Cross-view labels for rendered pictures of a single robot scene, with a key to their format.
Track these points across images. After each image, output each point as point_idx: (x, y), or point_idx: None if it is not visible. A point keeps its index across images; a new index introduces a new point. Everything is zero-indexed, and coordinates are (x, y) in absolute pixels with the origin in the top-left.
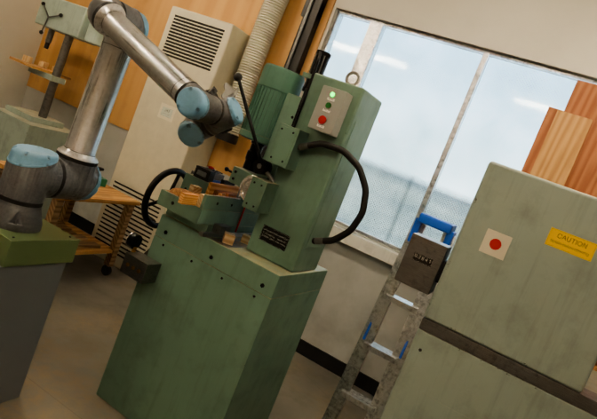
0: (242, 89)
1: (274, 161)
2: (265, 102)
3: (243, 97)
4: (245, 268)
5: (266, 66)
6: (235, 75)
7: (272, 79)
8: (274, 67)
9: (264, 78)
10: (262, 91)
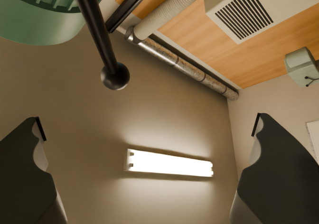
0: (96, 46)
1: None
2: None
3: (87, 23)
4: None
5: (51, 43)
6: (113, 89)
7: (1, 11)
8: (6, 38)
9: (45, 23)
10: None
